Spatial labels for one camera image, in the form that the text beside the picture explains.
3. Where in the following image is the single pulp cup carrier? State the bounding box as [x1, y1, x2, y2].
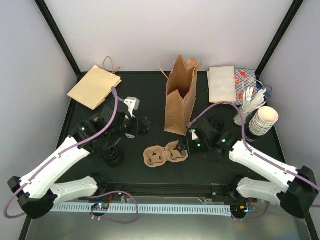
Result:
[143, 140, 189, 168]

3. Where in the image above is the brown kraft paper bag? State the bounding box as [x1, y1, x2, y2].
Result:
[158, 55, 202, 136]

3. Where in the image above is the white paper cup black print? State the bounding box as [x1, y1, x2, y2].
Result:
[125, 133, 137, 139]

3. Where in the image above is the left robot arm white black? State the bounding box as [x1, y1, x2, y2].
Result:
[7, 97, 150, 219]

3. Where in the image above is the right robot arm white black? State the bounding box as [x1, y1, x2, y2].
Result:
[175, 118, 319, 219]

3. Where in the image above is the black lid stack right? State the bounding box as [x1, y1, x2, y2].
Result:
[209, 116, 224, 130]

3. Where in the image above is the black lid stack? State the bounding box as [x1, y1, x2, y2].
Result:
[209, 116, 224, 130]
[102, 146, 124, 168]

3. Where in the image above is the black lid stack left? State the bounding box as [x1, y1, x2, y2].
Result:
[102, 146, 124, 168]

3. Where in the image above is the white paper bag brown trim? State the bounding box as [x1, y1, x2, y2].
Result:
[208, 66, 237, 103]

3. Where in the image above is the bundle of white straws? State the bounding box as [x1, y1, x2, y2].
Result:
[233, 87, 267, 126]

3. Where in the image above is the stack of white paper cups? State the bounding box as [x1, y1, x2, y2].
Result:
[245, 106, 279, 143]

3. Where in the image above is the blue checkered paper bag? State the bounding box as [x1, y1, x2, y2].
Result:
[234, 68, 272, 106]

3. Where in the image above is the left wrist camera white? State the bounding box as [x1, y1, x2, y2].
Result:
[124, 97, 140, 118]

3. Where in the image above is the tan paper bag with handles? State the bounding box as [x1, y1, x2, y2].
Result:
[67, 56, 122, 110]

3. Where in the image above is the light blue cable duct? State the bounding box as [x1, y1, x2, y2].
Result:
[51, 202, 232, 217]

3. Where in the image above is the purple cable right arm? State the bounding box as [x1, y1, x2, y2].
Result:
[187, 101, 320, 223]

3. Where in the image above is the black frame post left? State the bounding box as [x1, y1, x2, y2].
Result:
[34, 0, 82, 78]

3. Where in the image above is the black frame post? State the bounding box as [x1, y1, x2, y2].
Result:
[255, 0, 304, 79]
[34, 0, 82, 78]

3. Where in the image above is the black frame post right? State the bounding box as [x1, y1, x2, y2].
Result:
[255, 0, 304, 79]

